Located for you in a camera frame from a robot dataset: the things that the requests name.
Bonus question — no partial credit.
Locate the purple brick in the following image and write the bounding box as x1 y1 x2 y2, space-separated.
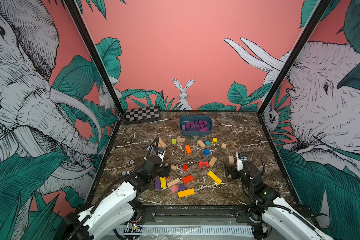
199 120 210 132
155 177 161 190

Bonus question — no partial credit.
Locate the teal plastic storage bin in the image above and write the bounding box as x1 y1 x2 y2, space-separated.
179 115 214 136

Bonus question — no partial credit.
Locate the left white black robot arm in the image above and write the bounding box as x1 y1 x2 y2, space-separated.
54 148 171 240

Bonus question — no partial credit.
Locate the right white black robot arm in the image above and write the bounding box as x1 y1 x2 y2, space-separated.
224 152 332 240

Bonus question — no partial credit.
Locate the upright yellow brick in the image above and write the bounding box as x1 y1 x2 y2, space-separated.
160 177 167 189

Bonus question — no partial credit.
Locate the natural wood brick far right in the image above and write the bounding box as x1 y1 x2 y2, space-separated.
229 156 235 165

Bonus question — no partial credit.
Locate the natural wood brick front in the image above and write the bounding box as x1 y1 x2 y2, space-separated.
167 178 181 188

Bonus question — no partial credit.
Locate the pink brick front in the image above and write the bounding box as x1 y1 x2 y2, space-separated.
171 185 179 193

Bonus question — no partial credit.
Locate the natural wood brick pair left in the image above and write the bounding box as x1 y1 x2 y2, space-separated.
158 138 167 149

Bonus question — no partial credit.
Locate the angled yellow brick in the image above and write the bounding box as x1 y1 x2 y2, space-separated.
208 171 223 185

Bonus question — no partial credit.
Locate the orange red brick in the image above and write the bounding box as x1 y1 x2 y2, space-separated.
182 175 194 184

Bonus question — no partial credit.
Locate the long yellow brick front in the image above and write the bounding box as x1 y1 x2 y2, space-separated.
178 188 195 198

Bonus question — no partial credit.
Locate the natural wood brick upright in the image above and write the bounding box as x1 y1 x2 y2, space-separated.
209 157 217 168

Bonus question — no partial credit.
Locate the red arch brick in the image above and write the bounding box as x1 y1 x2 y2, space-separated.
198 161 209 169

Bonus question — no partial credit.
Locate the natural wood brick centre back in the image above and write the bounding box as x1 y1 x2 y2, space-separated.
197 140 206 149

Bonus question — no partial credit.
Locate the black white checkerboard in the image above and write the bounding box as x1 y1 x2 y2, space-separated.
125 106 161 125

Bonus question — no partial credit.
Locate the metal front rail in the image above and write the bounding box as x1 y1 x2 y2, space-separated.
116 225 254 238

